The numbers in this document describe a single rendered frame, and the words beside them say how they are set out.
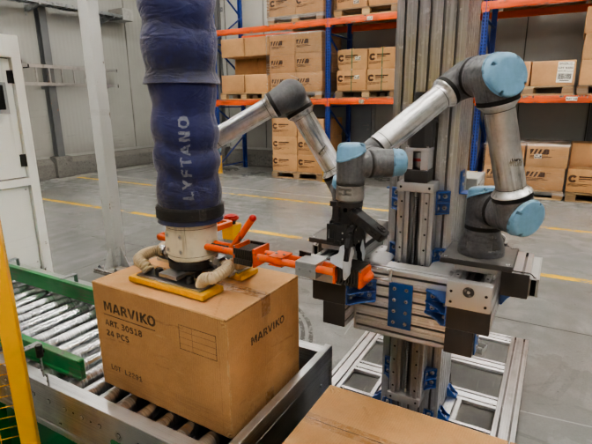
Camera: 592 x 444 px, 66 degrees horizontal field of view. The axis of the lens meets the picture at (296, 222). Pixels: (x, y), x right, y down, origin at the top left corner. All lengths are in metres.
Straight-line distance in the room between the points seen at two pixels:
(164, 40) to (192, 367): 0.97
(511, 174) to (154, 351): 1.23
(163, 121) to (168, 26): 0.26
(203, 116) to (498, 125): 0.86
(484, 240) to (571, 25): 8.12
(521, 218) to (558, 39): 8.17
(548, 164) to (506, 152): 6.76
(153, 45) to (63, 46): 10.23
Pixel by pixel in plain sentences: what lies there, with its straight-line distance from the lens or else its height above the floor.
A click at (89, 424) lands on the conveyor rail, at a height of 0.51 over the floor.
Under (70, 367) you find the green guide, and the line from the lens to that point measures 1.97.
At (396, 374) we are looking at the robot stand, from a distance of 2.05.
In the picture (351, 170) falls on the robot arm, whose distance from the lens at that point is 1.19.
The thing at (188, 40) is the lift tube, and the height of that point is 1.72.
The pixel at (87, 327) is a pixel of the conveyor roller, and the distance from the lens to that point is 2.39.
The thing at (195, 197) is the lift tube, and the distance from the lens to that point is 1.47.
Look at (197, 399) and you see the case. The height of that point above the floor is 0.64.
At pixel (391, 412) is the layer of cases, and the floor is 0.54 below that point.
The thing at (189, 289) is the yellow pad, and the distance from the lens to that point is 1.49.
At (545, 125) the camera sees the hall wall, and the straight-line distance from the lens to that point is 9.51.
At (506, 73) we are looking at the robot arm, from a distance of 1.37.
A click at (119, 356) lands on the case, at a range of 1.78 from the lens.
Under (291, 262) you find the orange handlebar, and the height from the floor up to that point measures 1.09.
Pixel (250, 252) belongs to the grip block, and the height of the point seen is 1.10.
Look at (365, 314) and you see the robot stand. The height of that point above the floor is 0.74.
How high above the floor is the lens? 1.54
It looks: 15 degrees down
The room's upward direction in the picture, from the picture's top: 1 degrees counter-clockwise
